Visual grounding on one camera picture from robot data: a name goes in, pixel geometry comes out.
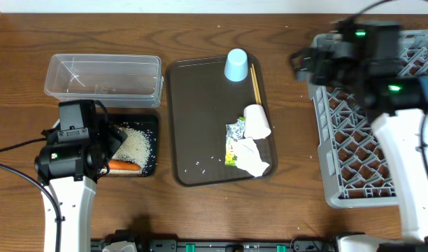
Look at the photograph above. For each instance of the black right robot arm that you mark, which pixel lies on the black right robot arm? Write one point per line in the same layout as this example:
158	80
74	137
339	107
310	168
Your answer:
403	139

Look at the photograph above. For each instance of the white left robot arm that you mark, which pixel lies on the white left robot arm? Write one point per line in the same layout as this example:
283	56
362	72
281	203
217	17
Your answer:
68	202

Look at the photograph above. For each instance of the black plastic tray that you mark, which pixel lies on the black plastic tray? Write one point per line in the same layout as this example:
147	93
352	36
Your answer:
118	118

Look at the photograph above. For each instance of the foil snack wrapper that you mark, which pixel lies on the foil snack wrapper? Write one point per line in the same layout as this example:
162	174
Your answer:
236	130

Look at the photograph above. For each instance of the spilled rice grains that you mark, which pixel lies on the spilled rice grains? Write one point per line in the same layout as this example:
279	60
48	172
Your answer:
139	148

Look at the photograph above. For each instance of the orange carrot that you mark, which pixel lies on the orange carrot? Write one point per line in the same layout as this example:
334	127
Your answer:
124	166

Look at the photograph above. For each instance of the light blue cup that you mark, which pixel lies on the light blue cup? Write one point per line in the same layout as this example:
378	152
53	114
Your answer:
236	65

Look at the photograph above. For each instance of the white napkin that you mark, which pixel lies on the white napkin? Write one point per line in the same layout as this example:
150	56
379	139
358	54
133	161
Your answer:
248	157

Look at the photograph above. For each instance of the clear plastic bin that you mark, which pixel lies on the clear plastic bin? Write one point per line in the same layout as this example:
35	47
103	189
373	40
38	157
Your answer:
118	81

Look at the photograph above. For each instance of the pink cup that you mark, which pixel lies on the pink cup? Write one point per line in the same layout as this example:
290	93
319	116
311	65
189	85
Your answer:
256	123

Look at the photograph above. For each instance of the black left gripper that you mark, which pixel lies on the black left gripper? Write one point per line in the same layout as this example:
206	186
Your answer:
113	136

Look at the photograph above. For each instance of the yellow green wrapper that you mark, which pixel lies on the yellow green wrapper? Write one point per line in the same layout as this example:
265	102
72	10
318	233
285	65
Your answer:
230	157

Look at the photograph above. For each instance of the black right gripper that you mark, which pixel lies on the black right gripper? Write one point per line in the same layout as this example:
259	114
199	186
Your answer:
315	63

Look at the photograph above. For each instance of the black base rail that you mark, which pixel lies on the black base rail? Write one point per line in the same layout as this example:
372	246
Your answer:
126	240

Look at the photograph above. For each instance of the brown serving tray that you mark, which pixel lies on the brown serving tray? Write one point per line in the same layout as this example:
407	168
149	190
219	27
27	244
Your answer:
202	102

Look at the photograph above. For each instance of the grey dishwasher rack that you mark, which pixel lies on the grey dishwasher rack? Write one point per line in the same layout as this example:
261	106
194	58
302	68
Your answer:
353	168

